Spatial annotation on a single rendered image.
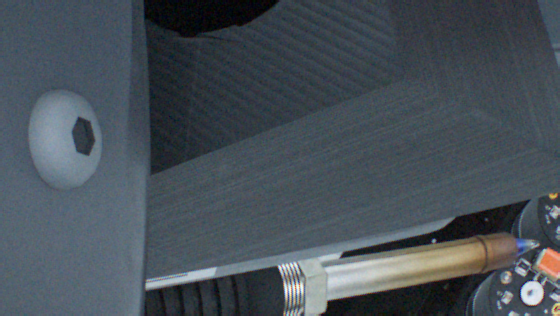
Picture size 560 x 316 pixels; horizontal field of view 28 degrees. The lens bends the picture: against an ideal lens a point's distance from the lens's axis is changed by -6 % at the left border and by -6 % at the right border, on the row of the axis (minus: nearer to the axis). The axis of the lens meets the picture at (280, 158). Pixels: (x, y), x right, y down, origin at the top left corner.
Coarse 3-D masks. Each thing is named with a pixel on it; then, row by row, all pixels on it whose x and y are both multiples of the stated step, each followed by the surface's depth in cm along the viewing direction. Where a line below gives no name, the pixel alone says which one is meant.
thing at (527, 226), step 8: (536, 200) 32; (528, 208) 33; (536, 208) 32; (520, 216) 35; (528, 216) 33; (536, 216) 32; (512, 224) 36; (520, 224) 34; (528, 224) 33; (536, 224) 32; (512, 232) 35; (520, 232) 34; (528, 232) 33; (536, 232) 32; (544, 240) 32; (536, 248) 33; (544, 248) 32; (552, 248) 32
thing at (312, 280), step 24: (456, 240) 25; (480, 240) 25; (504, 240) 25; (288, 264) 23; (312, 264) 23; (336, 264) 23; (360, 264) 24; (384, 264) 24; (408, 264) 24; (432, 264) 24; (456, 264) 25; (480, 264) 25; (504, 264) 26; (288, 288) 22; (312, 288) 23; (336, 288) 23; (360, 288) 24; (384, 288) 24; (288, 312) 23; (312, 312) 23
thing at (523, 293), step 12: (492, 276) 32; (480, 288) 33; (528, 288) 31; (540, 288) 31; (468, 300) 35; (480, 300) 33; (528, 300) 31; (540, 300) 31; (468, 312) 34; (480, 312) 33
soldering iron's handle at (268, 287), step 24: (168, 288) 21; (192, 288) 21; (216, 288) 21; (240, 288) 22; (264, 288) 22; (144, 312) 21; (168, 312) 21; (192, 312) 21; (216, 312) 21; (240, 312) 22; (264, 312) 22
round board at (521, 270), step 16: (528, 256) 31; (496, 272) 31; (512, 272) 31; (528, 272) 31; (496, 288) 31; (512, 288) 31; (544, 288) 31; (496, 304) 31; (512, 304) 31; (544, 304) 31
